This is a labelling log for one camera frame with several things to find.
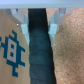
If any wooden drawer box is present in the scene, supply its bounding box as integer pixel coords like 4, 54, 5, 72
0, 8, 32, 84

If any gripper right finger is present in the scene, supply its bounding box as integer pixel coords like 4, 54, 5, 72
47, 8, 73, 43

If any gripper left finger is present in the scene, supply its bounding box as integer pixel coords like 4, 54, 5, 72
10, 8, 32, 43

